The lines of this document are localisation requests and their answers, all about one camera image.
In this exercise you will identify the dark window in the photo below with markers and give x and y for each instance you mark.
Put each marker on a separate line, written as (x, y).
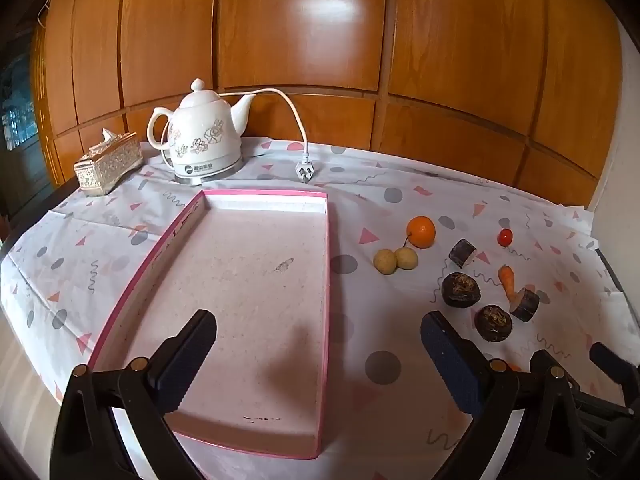
(17, 120)

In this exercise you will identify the large orange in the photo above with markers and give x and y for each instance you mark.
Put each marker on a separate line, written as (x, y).
(421, 232)

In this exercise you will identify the yellow longan fruit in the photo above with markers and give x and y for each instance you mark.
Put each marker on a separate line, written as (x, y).
(385, 262)
(407, 259)

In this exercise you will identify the pink shallow box tray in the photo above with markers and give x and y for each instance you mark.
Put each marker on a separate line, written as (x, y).
(250, 285)

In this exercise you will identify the white patterned tablecloth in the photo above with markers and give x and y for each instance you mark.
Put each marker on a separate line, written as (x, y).
(350, 200)

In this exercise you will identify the small carrot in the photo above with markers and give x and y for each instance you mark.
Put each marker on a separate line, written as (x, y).
(508, 281)

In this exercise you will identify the purple sugarcane piece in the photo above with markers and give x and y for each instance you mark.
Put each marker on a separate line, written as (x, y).
(525, 306)
(462, 253)

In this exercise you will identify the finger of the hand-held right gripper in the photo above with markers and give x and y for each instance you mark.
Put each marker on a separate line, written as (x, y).
(611, 364)

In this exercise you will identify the wooden wardrobe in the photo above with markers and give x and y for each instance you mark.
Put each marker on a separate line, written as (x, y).
(300, 35)

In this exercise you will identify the dark round fruit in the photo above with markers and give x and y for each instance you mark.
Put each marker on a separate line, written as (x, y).
(493, 323)
(461, 290)

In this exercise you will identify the red cherry tomato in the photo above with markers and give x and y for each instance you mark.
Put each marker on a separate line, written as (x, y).
(506, 237)

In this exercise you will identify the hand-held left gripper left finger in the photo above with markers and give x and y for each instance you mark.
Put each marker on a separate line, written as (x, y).
(187, 355)

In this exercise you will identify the silver embossed tissue box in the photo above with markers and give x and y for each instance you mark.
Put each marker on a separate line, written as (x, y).
(107, 165)

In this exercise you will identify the white floral ceramic kettle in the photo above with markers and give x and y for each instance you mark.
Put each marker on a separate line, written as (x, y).
(200, 130)

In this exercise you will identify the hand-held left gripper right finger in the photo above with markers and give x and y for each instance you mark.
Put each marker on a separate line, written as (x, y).
(450, 360)

